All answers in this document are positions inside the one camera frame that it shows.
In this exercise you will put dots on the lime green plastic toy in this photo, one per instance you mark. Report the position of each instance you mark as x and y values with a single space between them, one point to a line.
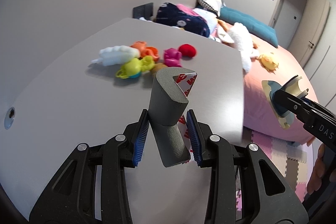
135 67

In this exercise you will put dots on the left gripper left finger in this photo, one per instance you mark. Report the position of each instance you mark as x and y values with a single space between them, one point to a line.
90 186

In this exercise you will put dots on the table cable grommet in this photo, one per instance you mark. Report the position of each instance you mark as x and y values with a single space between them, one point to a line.
9 118

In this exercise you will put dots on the white foam packing piece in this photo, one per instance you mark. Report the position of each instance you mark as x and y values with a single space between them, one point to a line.
116 55

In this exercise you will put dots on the person's right hand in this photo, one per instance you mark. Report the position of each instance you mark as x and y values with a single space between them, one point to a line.
318 172

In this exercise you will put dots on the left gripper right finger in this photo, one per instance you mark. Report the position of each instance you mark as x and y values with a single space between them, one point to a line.
245 186

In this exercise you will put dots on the grey foam corner protector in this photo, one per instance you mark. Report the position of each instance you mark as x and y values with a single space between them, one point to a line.
167 104

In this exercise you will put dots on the teal long pillow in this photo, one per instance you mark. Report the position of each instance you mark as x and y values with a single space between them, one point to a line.
253 25

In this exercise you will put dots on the navy patterned blanket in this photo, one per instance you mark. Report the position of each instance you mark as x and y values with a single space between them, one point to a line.
170 15

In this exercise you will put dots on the beige room door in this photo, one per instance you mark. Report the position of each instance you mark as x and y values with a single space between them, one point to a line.
309 30

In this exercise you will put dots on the teal dinosaur toy mat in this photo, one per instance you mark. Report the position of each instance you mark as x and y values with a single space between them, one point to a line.
292 87

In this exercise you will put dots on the yellow chick plush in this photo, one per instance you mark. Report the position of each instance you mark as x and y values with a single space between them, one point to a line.
268 61

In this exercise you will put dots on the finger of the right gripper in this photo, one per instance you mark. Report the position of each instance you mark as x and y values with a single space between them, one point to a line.
284 102
314 106

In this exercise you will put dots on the orange plastic toy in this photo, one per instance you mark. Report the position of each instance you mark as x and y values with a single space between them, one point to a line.
146 50

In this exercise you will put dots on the pink folded cloth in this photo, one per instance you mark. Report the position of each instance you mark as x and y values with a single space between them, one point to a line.
187 10

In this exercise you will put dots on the white goose plush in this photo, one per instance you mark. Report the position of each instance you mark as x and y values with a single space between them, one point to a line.
243 42

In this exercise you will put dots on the black wall socket panel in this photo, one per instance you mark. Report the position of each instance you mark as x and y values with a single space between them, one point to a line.
143 11

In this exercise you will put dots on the checkered white pillow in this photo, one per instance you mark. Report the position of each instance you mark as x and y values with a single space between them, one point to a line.
212 5

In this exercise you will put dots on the pastel foam floor mat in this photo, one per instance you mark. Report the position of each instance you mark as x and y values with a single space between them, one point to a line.
294 161

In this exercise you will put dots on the magenta plastic toy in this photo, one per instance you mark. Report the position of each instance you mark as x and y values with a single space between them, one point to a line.
171 57

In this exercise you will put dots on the brown round plush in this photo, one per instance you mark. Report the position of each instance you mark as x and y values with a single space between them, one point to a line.
157 67

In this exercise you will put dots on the pink bed cover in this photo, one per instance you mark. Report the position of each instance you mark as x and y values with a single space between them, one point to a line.
258 114

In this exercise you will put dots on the red plush toy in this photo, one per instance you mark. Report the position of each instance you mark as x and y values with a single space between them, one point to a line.
187 50

